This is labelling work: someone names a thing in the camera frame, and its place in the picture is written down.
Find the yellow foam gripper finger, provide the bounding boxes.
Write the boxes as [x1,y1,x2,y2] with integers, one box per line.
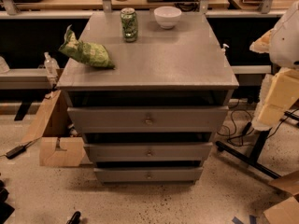
[252,68,299,131]

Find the grey top drawer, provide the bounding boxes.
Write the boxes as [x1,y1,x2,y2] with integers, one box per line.
[67,106,228,133]

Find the grey drawer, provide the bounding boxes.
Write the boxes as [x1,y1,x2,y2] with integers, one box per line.
[94,167,203,183]
[67,106,228,133]
[84,142,212,162]

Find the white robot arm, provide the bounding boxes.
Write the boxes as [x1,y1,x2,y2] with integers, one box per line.
[249,1,299,131]

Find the grey drawer cabinet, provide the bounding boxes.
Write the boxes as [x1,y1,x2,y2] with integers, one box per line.
[56,10,240,184]

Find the grey middle drawer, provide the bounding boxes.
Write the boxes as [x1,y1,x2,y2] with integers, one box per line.
[84,142,212,162]

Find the grey bottom drawer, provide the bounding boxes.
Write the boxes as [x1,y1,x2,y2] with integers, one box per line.
[94,167,203,183]

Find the black stand base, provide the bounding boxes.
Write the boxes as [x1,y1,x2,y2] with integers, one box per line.
[216,131,279,179]

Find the white pump bottle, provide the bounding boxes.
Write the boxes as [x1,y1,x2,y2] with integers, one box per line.
[221,43,230,56]

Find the cardboard box right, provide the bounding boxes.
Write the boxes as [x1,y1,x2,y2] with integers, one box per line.
[263,171,299,224]

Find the cardboard box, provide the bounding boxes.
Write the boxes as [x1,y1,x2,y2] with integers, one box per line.
[263,171,299,224]
[21,91,86,167]

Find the white bowl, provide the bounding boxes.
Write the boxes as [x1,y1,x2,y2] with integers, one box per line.
[154,7,182,29]

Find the green soda can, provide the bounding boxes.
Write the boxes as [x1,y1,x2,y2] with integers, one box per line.
[121,7,138,42]

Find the green chip bag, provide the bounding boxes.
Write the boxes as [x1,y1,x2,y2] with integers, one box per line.
[59,26,115,69]

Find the cardboard box left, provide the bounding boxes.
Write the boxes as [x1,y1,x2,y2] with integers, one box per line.
[21,91,86,167]

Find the black power adapter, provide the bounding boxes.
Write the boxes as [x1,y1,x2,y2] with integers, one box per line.
[6,146,26,160]

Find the black cables on floor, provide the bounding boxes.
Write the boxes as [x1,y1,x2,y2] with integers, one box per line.
[217,100,299,147]

